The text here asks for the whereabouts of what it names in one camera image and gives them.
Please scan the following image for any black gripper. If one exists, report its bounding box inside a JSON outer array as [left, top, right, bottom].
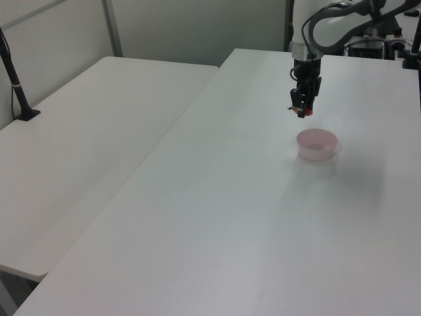
[[289, 58, 323, 119]]

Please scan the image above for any red strawberry with green leaves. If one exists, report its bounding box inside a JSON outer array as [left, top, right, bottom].
[[285, 104, 314, 117]]

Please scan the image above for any pink plastic bowl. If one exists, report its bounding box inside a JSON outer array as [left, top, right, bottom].
[[296, 128, 339, 162]]

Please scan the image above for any black equipment box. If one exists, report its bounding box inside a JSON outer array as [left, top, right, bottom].
[[347, 38, 395, 61]]

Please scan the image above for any white side table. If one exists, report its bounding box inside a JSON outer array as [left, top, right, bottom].
[[0, 56, 220, 282]]

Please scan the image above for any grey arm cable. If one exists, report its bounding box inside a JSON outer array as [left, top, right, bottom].
[[301, 0, 379, 62]]

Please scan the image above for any grey metal partition post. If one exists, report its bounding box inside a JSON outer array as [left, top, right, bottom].
[[101, 0, 124, 57], [284, 0, 295, 52]]

